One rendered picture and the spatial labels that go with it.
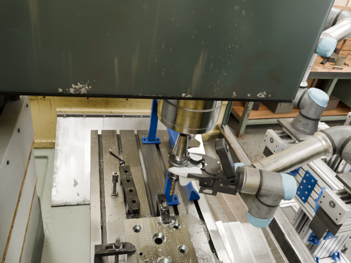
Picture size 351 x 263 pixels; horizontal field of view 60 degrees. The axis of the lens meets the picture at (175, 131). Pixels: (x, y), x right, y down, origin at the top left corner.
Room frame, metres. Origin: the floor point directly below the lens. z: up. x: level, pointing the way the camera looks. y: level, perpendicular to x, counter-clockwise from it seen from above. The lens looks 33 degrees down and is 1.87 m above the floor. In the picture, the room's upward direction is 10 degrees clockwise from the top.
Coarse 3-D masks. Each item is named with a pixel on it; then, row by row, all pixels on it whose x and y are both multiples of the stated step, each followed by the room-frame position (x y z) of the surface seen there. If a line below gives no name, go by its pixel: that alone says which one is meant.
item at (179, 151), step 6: (180, 138) 0.67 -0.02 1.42; (186, 138) 0.67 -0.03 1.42; (180, 144) 0.66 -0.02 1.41; (186, 144) 0.67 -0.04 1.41; (174, 150) 0.67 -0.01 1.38; (180, 150) 0.66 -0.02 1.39; (186, 150) 0.67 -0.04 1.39; (174, 156) 0.66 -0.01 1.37; (180, 156) 0.66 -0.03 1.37; (186, 156) 0.67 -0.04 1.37
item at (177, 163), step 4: (172, 148) 0.70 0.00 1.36; (168, 152) 0.68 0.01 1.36; (188, 152) 0.69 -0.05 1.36; (168, 156) 0.68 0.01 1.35; (172, 156) 0.66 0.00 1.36; (188, 156) 0.67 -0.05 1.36; (168, 160) 0.66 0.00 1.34; (172, 160) 0.65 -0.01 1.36; (176, 160) 0.65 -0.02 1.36; (180, 160) 0.65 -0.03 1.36; (184, 160) 0.65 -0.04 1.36; (188, 160) 0.66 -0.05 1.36; (172, 164) 0.65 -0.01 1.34; (176, 164) 0.65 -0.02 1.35; (180, 164) 0.65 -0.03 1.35; (184, 164) 0.66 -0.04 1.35; (188, 164) 0.67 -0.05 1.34
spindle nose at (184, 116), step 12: (168, 108) 0.63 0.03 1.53; (180, 108) 0.62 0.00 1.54; (192, 108) 0.61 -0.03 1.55; (204, 108) 0.62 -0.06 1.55; (216, 108) 0.65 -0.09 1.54; (168, 120) 0.62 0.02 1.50; (180, 120) 0.61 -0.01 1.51; (192, 120) 0.61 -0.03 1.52; (204, 120) 0.62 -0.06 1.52; (216, 120) 0.66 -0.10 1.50; (180, 132) 0.61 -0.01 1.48; (192, 132) 0.62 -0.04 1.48; (204, 132) 0.63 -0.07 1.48
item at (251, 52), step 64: (0, 0) 0.45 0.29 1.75; (64, 0) 0.48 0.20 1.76; (128, 0) 0.51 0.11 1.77; (192, 0) 0.55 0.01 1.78; (256, 0) 0.59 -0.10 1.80; (320, 0) 0.63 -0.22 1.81; (0, 64) 0.45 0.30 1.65; (64, 64) 0.48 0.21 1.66; (128, 64) 0.52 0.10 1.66; (192, 64) 0.55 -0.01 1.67; (256, 64) 0.60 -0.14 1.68
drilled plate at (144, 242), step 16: (128, 224) 0.71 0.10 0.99; (144, 224) 0.72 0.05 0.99; (160, 224) 0.73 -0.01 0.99; (176, 224) 0.76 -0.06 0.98; (128, 240) 0.64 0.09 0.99; (144, 240) 0.66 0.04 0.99; (160, 240) 0.68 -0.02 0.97; (176, 240) 0.68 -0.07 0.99; (128, 256) 0.59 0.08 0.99; (144, 256) 0.60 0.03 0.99; (160, 256) 0.61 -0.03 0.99; (176, 256) 0.62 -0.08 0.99; (192, 256) 0.63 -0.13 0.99
